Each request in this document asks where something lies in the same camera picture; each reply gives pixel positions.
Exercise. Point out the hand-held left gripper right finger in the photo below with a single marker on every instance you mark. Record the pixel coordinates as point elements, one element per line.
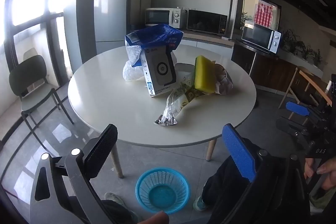
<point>239,153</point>

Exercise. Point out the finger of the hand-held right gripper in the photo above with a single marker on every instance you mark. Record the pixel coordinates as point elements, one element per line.
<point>291,127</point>
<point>296,108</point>

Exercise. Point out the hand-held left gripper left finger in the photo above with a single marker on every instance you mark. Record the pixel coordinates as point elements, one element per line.
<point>101,150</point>

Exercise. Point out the blue mesh basket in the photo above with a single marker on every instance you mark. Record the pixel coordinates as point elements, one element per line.
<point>145,187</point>

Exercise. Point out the brown white paper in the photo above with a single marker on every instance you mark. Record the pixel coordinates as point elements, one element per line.
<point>224,79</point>

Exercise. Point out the clear snack wrapper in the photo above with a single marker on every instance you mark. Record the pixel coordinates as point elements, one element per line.
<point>173,103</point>

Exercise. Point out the yellow sponge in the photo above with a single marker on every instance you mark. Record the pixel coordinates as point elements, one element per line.
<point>204,74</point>

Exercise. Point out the grey product box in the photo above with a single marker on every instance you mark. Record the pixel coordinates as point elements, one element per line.
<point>160,74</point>

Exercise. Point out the blue plastic bag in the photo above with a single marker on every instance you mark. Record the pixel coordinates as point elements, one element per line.
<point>157,35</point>

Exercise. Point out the person's right forearm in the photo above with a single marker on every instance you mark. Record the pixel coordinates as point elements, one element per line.
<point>324,200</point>

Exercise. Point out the person's right hand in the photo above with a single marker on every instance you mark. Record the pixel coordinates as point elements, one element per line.
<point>324,174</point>

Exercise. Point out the person's left hand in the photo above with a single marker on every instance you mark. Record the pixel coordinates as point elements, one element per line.
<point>155,218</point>

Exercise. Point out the wooden chair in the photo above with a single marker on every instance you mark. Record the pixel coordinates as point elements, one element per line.
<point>304,82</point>

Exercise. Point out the person's right leg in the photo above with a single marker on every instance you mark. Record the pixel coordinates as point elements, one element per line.
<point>220,184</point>

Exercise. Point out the person's leg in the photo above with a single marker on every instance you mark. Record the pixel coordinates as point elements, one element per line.
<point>220,184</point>
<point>118,213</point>

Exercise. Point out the dark wooden sideboard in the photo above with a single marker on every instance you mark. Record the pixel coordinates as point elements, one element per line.
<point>273,71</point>

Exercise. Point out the grey-green sneaker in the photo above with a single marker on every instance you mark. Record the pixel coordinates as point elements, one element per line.
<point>114,197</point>
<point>200,204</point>

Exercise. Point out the round white table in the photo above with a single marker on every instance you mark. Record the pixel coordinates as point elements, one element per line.
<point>110,98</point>

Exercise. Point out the row of potted plants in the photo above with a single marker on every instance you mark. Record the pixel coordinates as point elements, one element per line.
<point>299,45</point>

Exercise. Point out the person's left leg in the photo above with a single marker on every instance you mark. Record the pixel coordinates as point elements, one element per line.
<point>118,213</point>

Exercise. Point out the white microwave with dials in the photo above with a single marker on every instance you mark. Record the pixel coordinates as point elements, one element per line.
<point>258,36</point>
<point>158,16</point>

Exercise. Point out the crumpled clear plastic bag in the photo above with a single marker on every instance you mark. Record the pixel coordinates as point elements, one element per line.
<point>132,71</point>

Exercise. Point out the white cup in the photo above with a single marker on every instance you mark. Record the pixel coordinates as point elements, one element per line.
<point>183,71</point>

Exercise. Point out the red checkered poster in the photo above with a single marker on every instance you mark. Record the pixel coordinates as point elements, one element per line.
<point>263,14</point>

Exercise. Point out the small potted plant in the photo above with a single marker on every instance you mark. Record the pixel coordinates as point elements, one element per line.
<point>245,20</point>

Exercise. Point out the green chair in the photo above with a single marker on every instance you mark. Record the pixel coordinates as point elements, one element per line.
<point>29,74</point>

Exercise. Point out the kitchen counter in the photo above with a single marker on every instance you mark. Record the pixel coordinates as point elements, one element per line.
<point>204,39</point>

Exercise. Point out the black microwave oven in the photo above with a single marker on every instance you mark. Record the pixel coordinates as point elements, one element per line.
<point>206,22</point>

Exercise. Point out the silver fridge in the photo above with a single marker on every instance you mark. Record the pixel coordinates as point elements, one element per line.
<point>111,14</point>

